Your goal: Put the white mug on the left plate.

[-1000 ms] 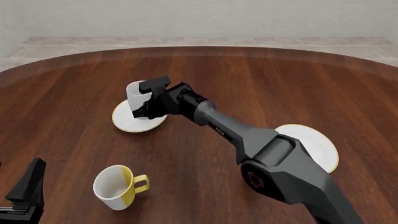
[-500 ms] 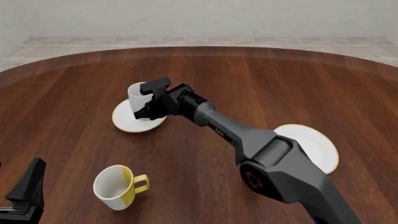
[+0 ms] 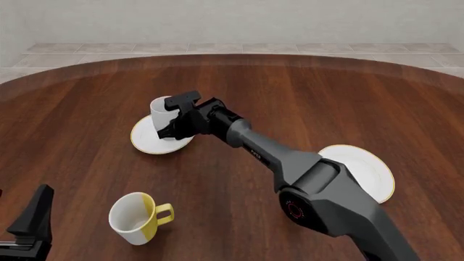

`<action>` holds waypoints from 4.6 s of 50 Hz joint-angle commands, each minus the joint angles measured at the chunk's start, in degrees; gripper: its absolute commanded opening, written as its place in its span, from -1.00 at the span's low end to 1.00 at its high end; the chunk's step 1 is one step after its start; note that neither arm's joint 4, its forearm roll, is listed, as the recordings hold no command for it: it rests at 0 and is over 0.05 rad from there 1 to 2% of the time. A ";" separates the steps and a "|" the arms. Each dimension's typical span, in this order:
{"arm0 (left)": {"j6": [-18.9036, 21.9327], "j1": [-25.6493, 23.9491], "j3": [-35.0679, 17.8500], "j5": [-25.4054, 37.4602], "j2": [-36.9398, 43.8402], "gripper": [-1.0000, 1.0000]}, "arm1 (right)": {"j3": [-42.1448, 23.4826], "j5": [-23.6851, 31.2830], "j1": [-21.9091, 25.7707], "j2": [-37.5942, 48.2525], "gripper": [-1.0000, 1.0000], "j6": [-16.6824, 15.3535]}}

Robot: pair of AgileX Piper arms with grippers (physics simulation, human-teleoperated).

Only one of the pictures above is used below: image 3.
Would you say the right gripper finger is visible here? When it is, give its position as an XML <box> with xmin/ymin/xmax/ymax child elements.
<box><xmin>156</xmin><ymin>119</ymin><xmax>184</xmax><ymax>141</ymax></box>

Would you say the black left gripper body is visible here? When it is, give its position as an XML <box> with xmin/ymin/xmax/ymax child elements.
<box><xmin>0</xmin><ymin>235</ymin><xmax>50</xmax><ymax>261</ymax></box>

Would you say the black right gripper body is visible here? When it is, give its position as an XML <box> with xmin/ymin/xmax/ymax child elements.
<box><xmin>177</xmin><ymin>105</ymin><xmax>212</xmax><ymax>140</ymax></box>

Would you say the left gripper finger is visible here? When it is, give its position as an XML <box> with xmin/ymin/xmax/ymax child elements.
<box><xmin>6</xmin><ymin>183</ymin><xmax>55</xmax><ymax>243</ymax></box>

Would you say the white plate with gold rim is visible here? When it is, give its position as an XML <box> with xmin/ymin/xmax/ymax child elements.
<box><xmin>318</xmin><ymin>144</ymin><xmax>397</xmax><ymax>205</ymax></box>
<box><xmin>130</xmin><ymin>113</ymin><xmax>195</xmax><ymax>156</ymax></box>

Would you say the white and yellow mug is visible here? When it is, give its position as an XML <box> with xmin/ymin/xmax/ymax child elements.
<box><xmin>107</xmin><ymin>191</ymin><xmax>175</xmax><ymax>247</ymax></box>

